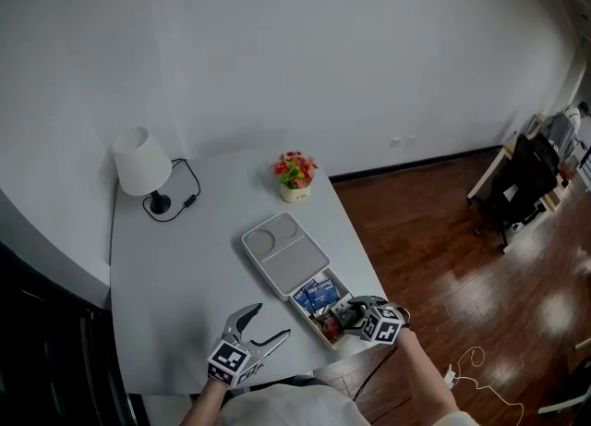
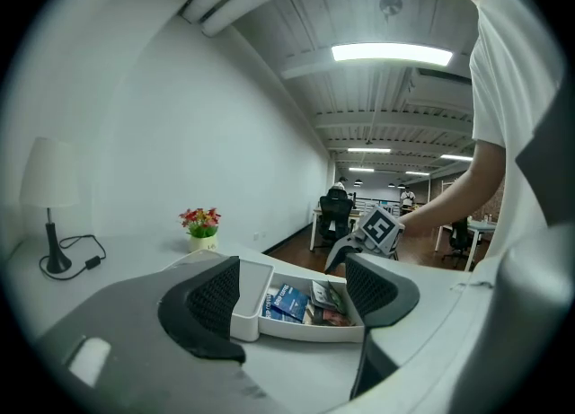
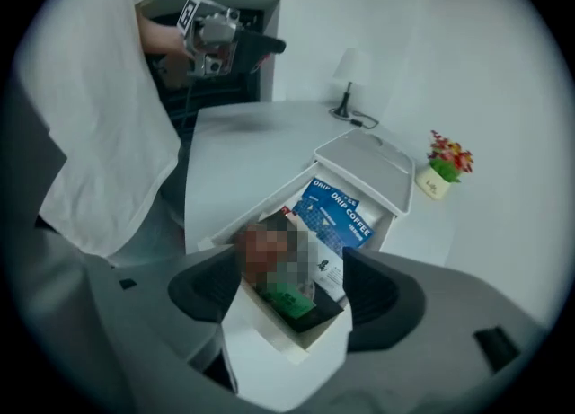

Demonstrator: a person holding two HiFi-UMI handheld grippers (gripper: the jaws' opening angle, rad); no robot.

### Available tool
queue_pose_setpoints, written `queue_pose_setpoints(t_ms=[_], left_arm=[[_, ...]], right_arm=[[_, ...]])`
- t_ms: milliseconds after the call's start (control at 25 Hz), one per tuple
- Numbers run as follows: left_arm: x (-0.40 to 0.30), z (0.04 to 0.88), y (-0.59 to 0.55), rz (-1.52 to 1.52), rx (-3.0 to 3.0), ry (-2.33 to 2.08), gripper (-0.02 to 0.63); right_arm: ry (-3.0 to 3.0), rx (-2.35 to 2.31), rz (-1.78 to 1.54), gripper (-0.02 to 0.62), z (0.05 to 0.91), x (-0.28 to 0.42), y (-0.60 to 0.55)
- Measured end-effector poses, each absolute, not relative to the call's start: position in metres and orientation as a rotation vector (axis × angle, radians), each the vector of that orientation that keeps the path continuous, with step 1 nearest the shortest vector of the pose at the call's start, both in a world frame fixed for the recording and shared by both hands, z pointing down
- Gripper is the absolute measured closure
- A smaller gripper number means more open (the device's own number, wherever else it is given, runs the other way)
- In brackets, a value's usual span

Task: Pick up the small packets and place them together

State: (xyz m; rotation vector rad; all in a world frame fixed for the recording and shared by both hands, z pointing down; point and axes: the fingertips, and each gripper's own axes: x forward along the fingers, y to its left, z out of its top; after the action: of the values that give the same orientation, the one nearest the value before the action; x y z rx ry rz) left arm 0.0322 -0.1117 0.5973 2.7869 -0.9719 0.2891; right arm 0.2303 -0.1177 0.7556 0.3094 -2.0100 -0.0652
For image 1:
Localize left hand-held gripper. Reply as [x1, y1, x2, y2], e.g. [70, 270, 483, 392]
[206, 302, 293, 390]

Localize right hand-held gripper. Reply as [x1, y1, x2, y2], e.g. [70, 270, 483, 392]
[341, 294, 413, 347]

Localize dark red object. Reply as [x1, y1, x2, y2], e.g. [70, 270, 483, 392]
[318, 315, 345, 338]

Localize white storage box with tray top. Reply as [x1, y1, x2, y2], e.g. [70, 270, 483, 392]
[241, 211, 332, 301]

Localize person's right forearm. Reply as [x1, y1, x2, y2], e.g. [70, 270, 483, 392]
[394, 329, 464, 426]

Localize person's left forearm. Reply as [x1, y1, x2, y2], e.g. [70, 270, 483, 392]
[179, 375, 231, 426]

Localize person's white shirt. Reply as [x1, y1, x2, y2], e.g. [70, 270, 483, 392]
[216, 380, 371, 426]

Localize red flowers in white pot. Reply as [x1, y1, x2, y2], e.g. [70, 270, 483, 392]
[270, 151, 320, 205]

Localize wooden office desk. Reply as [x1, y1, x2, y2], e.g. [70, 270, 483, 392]
[465, 112, 581, 250]

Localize white shade table lamp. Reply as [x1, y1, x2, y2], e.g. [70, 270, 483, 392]
[113, 127, 173, 216]

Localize dark framed window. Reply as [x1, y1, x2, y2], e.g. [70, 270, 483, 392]
[0, 238, 138, 426]

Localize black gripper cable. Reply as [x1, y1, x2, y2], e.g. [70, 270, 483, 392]
[353, 344, 398, 401]

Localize white floor cable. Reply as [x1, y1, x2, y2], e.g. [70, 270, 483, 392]
[450, 345, 525, 421]

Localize black lamp cable with switch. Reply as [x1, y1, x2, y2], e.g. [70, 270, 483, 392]
[141, 158, 202, 223]

